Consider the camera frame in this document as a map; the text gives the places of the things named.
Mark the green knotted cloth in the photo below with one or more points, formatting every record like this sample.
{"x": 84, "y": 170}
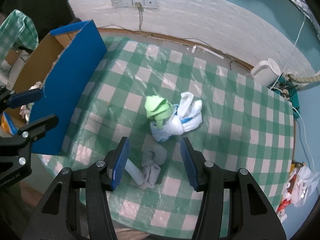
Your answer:
{"x": 158, "y": 109}

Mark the white grey cloth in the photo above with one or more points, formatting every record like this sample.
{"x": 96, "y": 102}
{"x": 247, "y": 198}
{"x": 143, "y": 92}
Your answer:
{"x": 25, "y": 110}

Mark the white wall socket strip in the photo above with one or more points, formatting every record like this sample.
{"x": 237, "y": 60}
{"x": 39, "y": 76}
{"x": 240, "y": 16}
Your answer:
{"x": 134, "y": 3}

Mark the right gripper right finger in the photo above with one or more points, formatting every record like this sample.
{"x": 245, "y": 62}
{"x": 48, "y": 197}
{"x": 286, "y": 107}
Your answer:
{"x": 251, "y": 215}

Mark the green checkered cloth on chair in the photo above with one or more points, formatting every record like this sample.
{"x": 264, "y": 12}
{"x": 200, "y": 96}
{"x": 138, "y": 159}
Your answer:
{"x": 17, "y": 30}

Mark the crumpled white trash bag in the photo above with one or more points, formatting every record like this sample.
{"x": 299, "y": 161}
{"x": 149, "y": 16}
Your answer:
{"x": 301, "y": 184}

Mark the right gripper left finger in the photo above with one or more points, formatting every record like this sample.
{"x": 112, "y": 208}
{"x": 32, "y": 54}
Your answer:
{"x": 58, "y": 213}

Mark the green checkered tablecloth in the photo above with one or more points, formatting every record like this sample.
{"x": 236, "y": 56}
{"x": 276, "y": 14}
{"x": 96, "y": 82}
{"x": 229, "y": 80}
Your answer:
{"x": 244, "y": 125}

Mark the grey knotted sock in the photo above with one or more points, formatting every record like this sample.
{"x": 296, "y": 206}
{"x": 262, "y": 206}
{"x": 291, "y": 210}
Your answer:
{"x": 152, "y": 160}

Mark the white blue plastic bag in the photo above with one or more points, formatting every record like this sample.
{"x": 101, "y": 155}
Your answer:
{"x": 186, "y": 117}

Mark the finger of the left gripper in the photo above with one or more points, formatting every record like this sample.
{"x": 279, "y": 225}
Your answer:
{"x": 11, "y": 99}
{"x": 16, "y": 150}

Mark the blue cardboard box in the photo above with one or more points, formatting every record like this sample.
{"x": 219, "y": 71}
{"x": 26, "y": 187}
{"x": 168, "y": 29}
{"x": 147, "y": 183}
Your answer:
{"x": 64, "y": 62}

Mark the white electric kettle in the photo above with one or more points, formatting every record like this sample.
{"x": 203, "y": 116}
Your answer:
{"x": 266, "y": 72}

